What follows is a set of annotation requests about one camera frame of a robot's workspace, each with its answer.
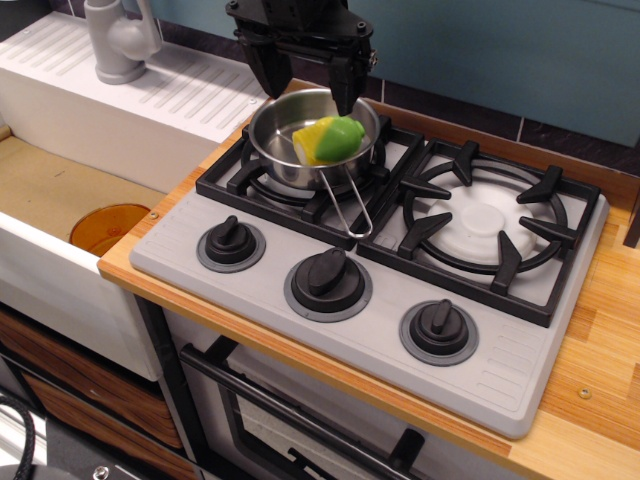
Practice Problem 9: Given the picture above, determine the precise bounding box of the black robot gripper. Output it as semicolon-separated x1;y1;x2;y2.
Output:
225;1;377;116

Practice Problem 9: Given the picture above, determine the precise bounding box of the toy corncob with green husk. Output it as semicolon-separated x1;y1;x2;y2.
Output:
292;116;366;166

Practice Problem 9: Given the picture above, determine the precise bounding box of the stainless steel pan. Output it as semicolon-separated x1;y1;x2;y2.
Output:
248;88;380;239

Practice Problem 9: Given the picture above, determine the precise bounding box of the black left stove knob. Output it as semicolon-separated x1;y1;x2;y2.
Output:
196;215;266;274

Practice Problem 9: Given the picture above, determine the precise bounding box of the black stove knob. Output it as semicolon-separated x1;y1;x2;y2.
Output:
284;247;373;323
399;299;479;367
196;215;266;274

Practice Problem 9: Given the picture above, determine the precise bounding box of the black middle stove knob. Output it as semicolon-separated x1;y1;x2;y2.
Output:
284;247;373;323

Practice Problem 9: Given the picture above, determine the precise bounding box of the grey toy stove top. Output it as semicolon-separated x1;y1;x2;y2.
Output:
128;92;611;441

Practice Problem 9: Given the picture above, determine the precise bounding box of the black right stove knob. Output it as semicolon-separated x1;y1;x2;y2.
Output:
399;299;479;367

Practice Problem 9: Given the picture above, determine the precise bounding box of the black left burner grate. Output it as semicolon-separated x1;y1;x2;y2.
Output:
196;115;426;250

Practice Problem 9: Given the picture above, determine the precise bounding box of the black burner grate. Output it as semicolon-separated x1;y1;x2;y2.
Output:
357;139;609;328
196;115;426;250

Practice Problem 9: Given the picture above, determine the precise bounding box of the grey toy faucet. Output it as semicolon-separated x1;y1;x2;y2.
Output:
84;0;162;85

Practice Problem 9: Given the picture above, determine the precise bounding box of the black right burner grate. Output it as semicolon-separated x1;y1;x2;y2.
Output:
357;139;609;328

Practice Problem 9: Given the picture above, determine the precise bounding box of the white toy sink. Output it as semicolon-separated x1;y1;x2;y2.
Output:
1;13;266;381

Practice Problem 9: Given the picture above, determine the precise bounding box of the orange sink drain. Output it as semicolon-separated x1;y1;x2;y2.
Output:
69;204;150;257

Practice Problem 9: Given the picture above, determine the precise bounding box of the toy oven door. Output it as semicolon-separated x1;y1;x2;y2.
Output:
164;309;521;480

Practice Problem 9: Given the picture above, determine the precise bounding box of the wooden drawer front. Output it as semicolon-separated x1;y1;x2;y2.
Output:
1;305;197;479

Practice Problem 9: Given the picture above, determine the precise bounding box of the black oven door handle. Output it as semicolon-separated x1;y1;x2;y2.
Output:
179;335;426;480

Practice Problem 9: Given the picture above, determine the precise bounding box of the black cable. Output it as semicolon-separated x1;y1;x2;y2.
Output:
0;394;37;480

